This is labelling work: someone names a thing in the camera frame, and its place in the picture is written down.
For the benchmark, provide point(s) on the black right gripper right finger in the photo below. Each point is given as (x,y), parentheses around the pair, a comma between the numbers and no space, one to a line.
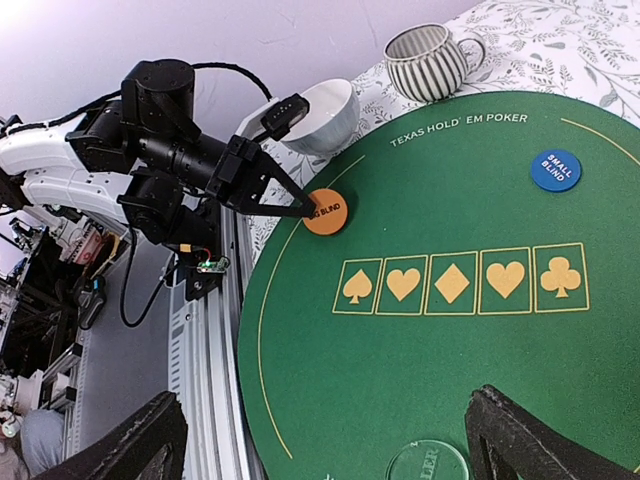
(505,441)

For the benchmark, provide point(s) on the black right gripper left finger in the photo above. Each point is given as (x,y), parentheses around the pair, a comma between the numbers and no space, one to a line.
(149,444)

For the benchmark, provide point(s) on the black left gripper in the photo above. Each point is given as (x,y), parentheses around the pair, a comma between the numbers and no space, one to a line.
(241,176)

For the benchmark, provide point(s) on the orange big blind button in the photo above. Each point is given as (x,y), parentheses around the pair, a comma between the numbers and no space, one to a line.
(330,215)

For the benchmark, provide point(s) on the blue small blind button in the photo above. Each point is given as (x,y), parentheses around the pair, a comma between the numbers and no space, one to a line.
(556,170)

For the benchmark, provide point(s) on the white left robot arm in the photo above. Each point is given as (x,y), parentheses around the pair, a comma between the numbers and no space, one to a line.
(134,154)

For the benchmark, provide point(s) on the clear dealer button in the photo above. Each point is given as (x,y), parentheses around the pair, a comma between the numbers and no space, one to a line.
(427,459)

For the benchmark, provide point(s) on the white ceramic bowl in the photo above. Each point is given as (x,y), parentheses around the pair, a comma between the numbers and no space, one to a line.
(332,119)

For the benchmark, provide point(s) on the green round poker mat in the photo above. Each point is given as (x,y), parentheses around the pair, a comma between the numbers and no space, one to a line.
(453,271)

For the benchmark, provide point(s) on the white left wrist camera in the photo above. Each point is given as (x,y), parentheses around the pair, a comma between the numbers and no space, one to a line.
(274,120)

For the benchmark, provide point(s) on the front aluminium rail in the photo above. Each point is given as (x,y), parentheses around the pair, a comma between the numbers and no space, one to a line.
(203,368)

